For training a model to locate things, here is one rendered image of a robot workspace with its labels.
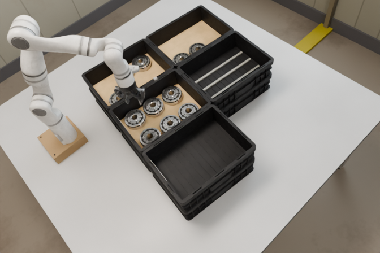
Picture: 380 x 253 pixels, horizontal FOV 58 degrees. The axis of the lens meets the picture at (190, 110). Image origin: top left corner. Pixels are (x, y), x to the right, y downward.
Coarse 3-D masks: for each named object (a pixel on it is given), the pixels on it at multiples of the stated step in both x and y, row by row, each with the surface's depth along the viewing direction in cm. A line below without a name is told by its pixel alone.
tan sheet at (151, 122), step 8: (160, 96) 177; (184, 96) 175; (176, 104) 172; (144, 112) 172; (168, 112) 170; (176, 112) 170; (120, 120) 171; (152, 120) 169; (160, 120) 168; (128, 128) 167; (144, 128) 166; (136, 136) 164
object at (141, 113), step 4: (128, 112) 169; (132, 112) 169; (136, 112) 168; (140, 112) 169; (128, 116) 168; (140, 116) 167; (144, 116) 167; (128, 120) 166; (140, 120) 166; (128, 124) 165; (132, 124) 165; (136, 124) 164
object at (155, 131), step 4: (148, 128) 162; (152, 128) 162; (144, 132) 162; (156, 132) 161; (140, 136) 160; (144, 136) 161; (156, 136) 159; (140, 140) 159; (144, 140) 159; (144, 144) 158
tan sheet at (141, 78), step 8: (128, 64) 192; (152, 64) 190; (144, 72) 188; (152, 72) 187; (160, 72) 186; (104, 80) 188; (112, 80) 187; (136, 80) 185; (144, 80) 184; (96, 88) 185; (104, 88) 184; (112, 88) 184; (104, 96) 181
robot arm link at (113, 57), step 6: (114, 48) 126; (108, 54) 125; (114, 54) 125; (120, 54) 127; (108, 60) 126; (114, 60) 126; (120, 60) 127; (108, 66) 131; (114, 66) 129; (120, 66) 130; (126, 66) 134; (114, 72) 134; (120, 72) 134; (126, 72) 136; (120, 78) 137
